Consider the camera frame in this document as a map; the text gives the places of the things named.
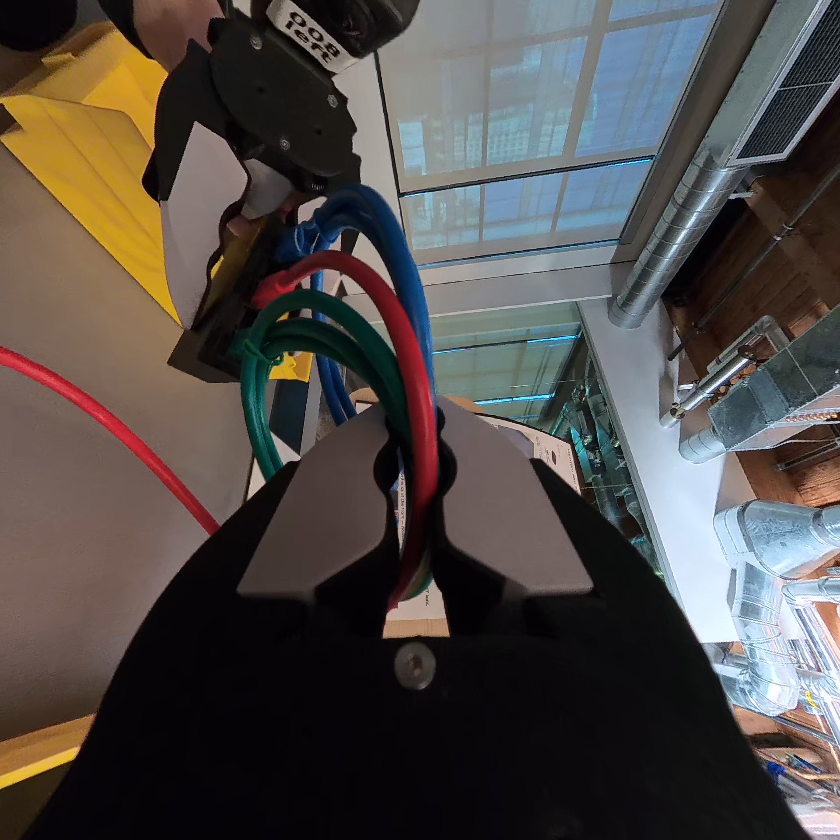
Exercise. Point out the black network switch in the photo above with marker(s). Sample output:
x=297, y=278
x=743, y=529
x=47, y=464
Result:
x=223, y=328

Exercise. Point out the instruction sheet on wooden board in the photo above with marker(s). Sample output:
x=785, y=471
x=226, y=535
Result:
x=459, y=403

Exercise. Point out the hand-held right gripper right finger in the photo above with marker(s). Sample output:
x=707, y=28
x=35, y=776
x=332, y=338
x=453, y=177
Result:
x=512, y=518

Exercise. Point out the round silver air duct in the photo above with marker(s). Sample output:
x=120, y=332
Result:
x=669, y=243

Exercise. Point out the person's left hand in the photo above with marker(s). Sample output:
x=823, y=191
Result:
x=177, y=26

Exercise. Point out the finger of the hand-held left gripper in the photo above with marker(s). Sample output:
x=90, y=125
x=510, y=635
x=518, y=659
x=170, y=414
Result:
x=266, y=187
x=193, y=216

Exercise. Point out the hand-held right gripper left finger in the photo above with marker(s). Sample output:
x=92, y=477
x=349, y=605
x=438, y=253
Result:
x=321, y=518

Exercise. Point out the yellow plastic bin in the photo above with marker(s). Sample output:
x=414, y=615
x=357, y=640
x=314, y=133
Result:
x=33, y=748
x=85, y=144

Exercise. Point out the silver ventilation duct pipes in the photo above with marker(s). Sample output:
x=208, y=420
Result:
x=768, y=538

